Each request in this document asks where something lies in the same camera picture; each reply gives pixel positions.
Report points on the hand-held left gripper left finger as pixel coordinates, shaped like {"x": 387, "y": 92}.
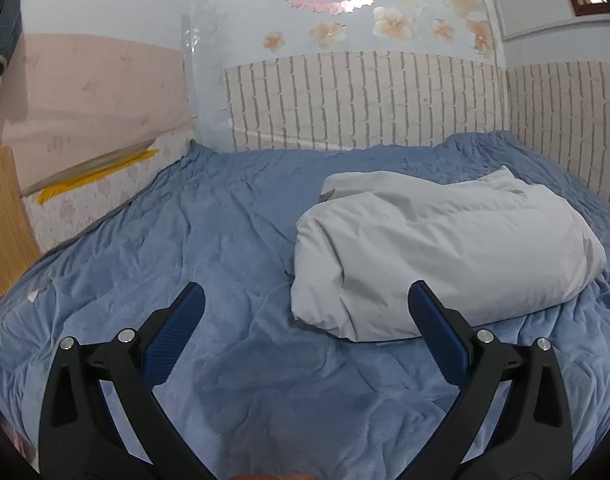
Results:
{"x": 177, "y": 320}

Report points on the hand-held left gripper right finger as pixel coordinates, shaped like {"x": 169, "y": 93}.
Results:
{"x": 437, "y": 325}

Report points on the grey puffer jacket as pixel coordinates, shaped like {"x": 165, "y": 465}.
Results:
{"x": 435, "y": 250}

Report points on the blue blanket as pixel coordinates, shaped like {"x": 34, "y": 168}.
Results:
{"x": 210, "y": 235}

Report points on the small white paper scrap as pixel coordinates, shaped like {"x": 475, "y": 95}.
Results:
{"x": 32, "y": 296}

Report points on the yellow tape strip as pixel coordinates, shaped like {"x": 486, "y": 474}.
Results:
{"x": 85, "y": 180}

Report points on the bamboo board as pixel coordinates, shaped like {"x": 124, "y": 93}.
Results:
{"x": 5, "y": 210}

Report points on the pink padded panel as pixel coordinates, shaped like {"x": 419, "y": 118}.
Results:
{"x": 95, "y": 95}

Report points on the clear plastic sheet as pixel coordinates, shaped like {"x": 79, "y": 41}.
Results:
{"x": 205, "y": 80}

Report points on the dark knitted garment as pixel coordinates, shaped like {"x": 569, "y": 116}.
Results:
{"x": 2, "y": 35}

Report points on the brick-pattern wall panel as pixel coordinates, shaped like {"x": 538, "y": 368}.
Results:
{"x": 365, "y": 105}
{"x": 565, "y": 115}

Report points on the group of flower wall stickers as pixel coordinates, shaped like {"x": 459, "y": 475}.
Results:
{"x": 395, "y": 22}

